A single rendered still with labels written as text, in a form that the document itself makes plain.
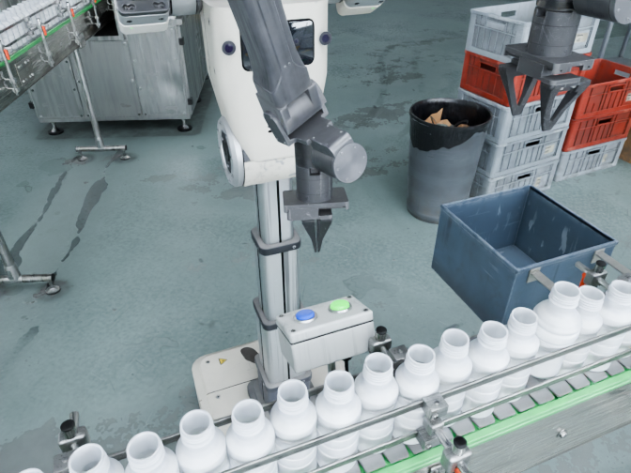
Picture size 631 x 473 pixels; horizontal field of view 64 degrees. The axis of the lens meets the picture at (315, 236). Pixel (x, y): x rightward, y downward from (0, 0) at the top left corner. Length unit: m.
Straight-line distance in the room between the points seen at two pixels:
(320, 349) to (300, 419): 0.17
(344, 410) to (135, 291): 2.12
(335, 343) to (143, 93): 3.66
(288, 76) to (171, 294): 2.04
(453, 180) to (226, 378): 1.72
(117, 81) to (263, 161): 3.29
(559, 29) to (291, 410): 0.58
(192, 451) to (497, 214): 1.18
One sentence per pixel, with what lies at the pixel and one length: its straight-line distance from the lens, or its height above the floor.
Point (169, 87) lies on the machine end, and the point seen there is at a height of 0.38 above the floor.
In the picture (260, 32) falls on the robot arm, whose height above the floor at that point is 1.53.
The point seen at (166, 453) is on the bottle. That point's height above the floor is 1.13.
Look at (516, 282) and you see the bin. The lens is 1.28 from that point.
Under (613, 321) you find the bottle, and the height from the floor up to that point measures 1.12.
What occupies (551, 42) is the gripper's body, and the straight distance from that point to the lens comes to 0.75.
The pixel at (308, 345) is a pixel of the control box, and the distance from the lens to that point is 0.78.
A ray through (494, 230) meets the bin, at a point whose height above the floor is 0.81.
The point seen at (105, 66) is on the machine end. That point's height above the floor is 0.55.
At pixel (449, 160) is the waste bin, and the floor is 0.44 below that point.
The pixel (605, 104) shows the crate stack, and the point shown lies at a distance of 3.85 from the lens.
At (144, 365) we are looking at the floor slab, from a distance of 2.32.
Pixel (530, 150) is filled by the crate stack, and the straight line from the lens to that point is 3.39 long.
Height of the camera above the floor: 1.67
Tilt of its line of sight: 35 degrees down
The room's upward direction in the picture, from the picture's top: straight up
